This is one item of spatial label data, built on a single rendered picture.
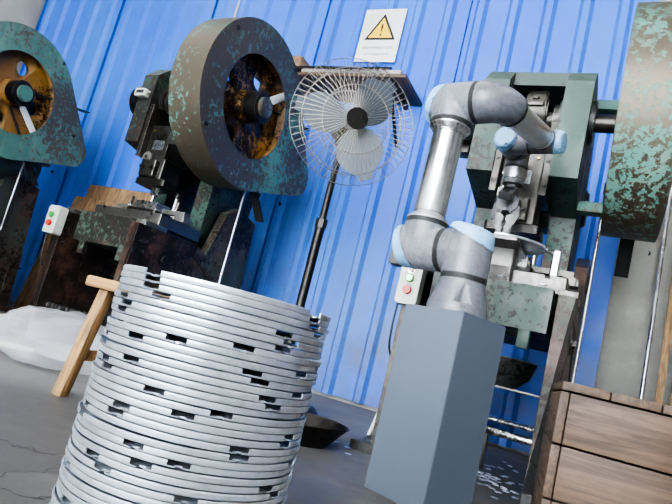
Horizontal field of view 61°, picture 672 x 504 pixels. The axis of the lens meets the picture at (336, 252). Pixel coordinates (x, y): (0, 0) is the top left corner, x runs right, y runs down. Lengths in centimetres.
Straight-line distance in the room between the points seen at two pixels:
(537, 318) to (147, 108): 217
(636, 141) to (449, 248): 76
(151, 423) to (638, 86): 168
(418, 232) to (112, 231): 171
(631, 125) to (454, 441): 110
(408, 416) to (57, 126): 342
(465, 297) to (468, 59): 266
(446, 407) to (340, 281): 236
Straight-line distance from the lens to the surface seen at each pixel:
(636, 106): 197
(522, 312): 194
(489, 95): 161
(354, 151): 266
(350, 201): 374
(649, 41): 207
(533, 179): 222
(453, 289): 141
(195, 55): 269
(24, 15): 656
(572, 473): 134
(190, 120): 263
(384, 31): 421
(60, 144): 433
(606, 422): 134
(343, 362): 353
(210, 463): 69
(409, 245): 150
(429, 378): 137
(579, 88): 230
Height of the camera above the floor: 30
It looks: 9 degrees up
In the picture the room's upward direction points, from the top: 14 degrees clockwise
